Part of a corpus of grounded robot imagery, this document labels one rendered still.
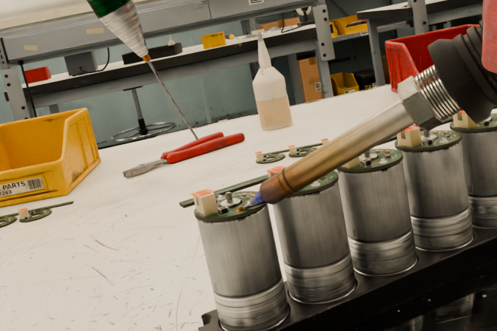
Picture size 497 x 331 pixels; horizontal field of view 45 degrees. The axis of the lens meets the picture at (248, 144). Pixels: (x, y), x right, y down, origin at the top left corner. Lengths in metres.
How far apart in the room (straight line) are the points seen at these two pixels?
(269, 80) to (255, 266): 0.43
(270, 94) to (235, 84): 4.10
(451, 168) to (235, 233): 0.09
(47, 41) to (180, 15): 0.54
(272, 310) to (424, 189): 0.07
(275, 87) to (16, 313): 0.37
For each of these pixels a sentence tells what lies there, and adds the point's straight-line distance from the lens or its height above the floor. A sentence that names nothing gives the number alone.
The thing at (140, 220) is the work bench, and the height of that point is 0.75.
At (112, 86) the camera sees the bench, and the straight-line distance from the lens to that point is 2.62.
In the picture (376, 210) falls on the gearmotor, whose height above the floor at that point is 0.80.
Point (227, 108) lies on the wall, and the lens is 4.73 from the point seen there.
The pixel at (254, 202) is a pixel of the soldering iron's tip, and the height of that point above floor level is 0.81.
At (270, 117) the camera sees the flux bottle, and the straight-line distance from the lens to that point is 0.62.
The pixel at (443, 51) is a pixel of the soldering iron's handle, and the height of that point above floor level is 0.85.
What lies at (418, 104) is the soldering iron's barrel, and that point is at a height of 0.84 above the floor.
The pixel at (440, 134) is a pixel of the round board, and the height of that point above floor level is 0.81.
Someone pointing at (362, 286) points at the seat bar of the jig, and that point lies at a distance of 0.22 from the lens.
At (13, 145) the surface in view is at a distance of 0.68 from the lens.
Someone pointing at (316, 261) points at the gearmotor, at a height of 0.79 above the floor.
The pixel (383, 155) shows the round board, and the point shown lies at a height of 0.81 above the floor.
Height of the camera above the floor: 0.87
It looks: 12 degrees down
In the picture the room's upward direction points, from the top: 11 degrees counter-clockwise
